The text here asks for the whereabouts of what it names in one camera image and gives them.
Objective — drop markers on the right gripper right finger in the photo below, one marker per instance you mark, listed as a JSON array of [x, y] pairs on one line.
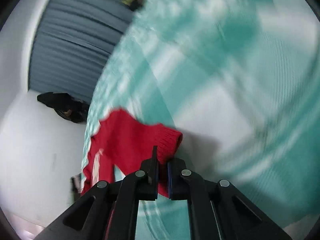
[[218, 210]]

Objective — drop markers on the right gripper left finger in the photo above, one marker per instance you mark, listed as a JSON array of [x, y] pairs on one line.
[[108, 210]]

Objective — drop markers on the red knit sweater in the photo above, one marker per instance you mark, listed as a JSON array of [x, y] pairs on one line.
[[124, 142]]

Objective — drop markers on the teal white plaid bedspread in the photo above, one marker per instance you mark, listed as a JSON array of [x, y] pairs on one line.
[[240, 80]]

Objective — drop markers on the blue-grey curtain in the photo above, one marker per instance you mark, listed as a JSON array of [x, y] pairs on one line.
[[72, 44]]

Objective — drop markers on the black bag by wall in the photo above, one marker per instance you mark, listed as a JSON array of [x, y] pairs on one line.
[[66, 106]]

